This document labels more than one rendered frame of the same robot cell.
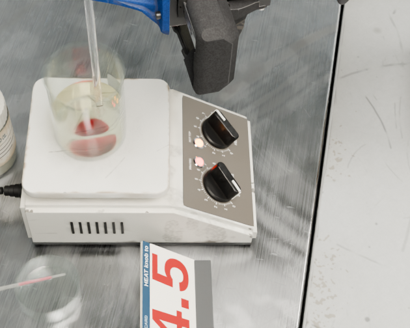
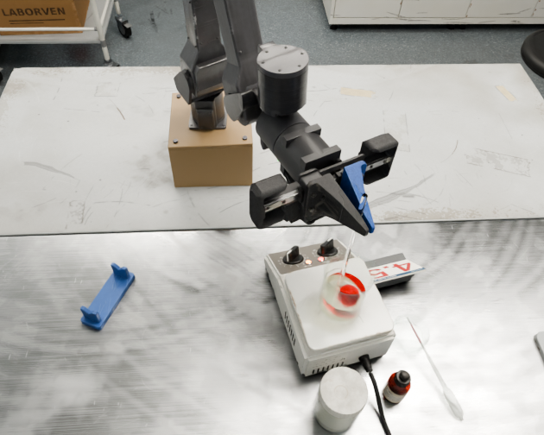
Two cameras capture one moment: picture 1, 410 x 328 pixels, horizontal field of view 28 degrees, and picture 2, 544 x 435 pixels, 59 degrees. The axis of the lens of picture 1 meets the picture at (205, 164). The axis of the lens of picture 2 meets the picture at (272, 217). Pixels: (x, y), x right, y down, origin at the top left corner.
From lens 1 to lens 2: 0.69 m
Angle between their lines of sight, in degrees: 55
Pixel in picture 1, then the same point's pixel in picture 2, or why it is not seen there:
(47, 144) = (357, 324)
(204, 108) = (280, 267)
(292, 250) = (331, 231)
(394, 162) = not seen: hidden behind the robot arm
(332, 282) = not seen: hidden behind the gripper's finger
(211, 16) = (386, 138)
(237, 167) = (306, 249)
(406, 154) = not seen: hidden behind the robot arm
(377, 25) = (161, 212)
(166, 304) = (395, 269)
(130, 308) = (395, 295)
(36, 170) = (378, 325)
